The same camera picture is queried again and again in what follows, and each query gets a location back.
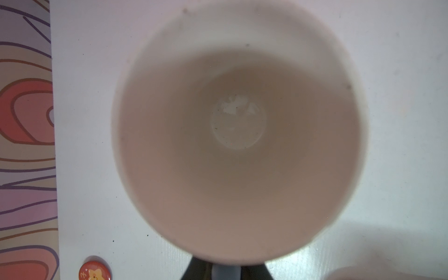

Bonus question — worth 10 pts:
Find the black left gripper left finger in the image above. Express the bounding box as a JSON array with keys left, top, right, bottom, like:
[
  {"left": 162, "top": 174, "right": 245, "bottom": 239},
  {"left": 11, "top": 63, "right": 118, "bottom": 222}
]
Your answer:
[{"left": 181, "top": 257, "right": 213, "bottom": 280}]

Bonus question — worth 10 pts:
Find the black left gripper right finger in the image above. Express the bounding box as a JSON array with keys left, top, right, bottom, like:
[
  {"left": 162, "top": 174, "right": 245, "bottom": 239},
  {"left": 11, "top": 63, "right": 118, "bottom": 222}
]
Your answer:
[{"left": 241, "top": 264, "right": 274, "bottom": 280}]

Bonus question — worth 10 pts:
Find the light blue ceramic mug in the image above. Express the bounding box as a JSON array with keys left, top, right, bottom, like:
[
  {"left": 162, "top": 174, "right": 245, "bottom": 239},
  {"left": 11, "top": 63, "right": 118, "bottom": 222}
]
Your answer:
[{"left": 112, "top": 1, "right": 368, "bottom": 280}]

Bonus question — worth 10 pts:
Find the purple ceramic mug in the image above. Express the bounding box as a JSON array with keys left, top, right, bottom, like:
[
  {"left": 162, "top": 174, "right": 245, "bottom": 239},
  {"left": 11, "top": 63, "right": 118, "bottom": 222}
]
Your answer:
[{"left": 324, "top": 266, "right": 448, "bottom": 280}]

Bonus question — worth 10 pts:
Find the red star sticker badge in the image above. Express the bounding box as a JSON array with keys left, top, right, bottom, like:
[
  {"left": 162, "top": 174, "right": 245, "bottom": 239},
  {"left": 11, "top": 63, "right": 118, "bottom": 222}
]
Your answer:
[{"left": 78, "top": 261, "right": 112, "bottom": 280}]

